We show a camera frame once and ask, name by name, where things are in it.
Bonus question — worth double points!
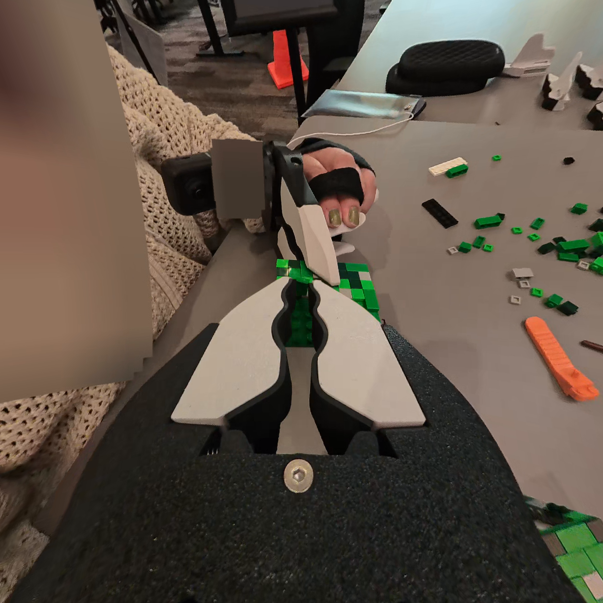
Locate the black lego plate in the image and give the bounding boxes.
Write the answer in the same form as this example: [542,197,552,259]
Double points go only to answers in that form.
[421,198,459,230]

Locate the black zipper case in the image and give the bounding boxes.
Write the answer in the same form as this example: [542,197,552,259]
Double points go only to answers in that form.
[385,40,506,97]

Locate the black desk frame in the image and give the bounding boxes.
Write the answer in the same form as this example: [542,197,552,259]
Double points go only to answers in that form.
[195,0,366,128]

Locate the grey panel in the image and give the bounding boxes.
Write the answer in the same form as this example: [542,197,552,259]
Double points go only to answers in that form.
[115,0,169,86]

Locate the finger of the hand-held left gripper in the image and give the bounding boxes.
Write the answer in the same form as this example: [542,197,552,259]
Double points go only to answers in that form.
[276,179,307,274]
[293,203,341,286]

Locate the green lego bricks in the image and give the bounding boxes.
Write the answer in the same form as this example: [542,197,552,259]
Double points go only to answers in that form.
[445,153,603,316]

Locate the orange brick separator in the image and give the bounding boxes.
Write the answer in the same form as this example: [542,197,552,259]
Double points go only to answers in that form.
[524,316,600,402]

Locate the cream knit sweater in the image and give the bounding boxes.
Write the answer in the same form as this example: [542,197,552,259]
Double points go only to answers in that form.
[0,381,130,573]

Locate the white lego plate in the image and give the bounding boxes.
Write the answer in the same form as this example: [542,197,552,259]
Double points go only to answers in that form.
[429,157,467,177]

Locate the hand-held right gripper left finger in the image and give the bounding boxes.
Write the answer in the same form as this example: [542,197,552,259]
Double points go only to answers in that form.
[171,277,294,443]

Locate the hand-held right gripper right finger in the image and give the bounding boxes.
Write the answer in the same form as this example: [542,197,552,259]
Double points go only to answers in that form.
[308,282,427,443]

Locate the person's left forearm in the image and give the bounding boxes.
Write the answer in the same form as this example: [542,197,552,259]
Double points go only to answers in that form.
[107,45,264,330]

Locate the large green pixelated lego build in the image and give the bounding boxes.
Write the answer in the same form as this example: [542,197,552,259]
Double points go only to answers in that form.
[524,497,603,603]

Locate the white cable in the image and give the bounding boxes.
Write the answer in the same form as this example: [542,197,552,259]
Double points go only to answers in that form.
[286,109,421,144]

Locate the green lego plate assembly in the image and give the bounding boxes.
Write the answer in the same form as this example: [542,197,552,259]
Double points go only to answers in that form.
[275,258,382,349]

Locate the person's left hand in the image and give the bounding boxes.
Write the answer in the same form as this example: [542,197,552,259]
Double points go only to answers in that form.
[294,138,380,230]

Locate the orange traffic cone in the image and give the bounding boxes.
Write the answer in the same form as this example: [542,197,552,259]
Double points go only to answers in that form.
[268,30,310,90]

